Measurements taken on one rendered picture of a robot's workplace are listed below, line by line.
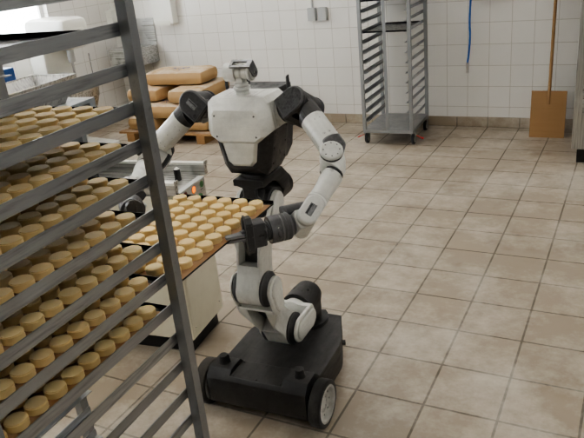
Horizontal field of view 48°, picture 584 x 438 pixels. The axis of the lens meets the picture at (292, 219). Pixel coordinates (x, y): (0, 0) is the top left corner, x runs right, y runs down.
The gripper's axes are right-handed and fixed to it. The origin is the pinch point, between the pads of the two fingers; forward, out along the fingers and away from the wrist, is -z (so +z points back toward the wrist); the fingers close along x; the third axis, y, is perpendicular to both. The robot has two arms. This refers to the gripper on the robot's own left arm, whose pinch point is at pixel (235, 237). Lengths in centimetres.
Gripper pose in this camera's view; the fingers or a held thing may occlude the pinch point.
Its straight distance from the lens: 205.3
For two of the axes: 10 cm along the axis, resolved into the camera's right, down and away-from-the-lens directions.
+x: -0.9, -9.2, -3.7
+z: 9.3, -2.1, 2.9
